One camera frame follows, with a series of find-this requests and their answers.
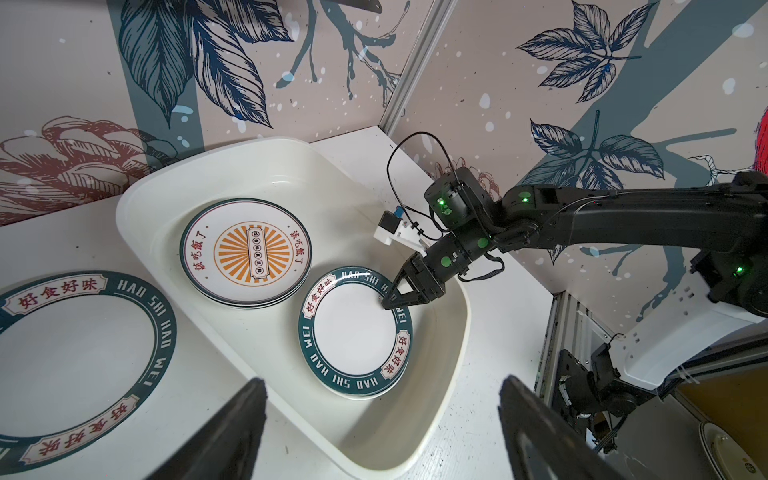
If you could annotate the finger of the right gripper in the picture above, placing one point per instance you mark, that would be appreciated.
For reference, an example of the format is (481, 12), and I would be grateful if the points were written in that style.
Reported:
(399, 288)
(430, 288)

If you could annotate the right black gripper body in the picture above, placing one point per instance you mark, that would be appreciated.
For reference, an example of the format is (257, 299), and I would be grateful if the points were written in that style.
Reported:
(471, 217)

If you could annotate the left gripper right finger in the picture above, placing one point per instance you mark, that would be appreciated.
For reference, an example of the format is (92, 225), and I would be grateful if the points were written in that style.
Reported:
(539, 444)

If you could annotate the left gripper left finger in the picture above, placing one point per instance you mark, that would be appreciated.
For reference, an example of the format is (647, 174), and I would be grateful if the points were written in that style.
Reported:
(227, 446)

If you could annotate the green ring plate mid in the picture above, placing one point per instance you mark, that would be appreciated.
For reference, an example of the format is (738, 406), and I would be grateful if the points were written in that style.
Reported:
(352, 345)

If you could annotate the orange sunburst plate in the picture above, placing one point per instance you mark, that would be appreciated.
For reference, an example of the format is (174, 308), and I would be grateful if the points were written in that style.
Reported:
(246, 252)

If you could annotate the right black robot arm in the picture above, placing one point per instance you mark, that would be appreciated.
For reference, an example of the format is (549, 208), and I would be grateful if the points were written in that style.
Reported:
(724, 290)

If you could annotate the white plastic bin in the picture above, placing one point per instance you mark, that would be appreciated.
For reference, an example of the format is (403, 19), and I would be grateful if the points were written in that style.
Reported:
(379, 438)

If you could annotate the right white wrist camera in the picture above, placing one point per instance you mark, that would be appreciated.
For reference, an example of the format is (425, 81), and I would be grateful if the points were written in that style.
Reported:
(393, 228)

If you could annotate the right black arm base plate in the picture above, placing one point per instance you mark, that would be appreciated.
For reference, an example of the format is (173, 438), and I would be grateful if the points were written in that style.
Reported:
(600, 401)

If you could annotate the aluminium mounting rail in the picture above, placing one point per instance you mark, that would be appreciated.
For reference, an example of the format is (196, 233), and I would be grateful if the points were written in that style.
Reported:
(567, 349)

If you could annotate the green ring plate back left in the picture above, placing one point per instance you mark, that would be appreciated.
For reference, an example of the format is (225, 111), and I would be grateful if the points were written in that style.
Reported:
(80, 353)

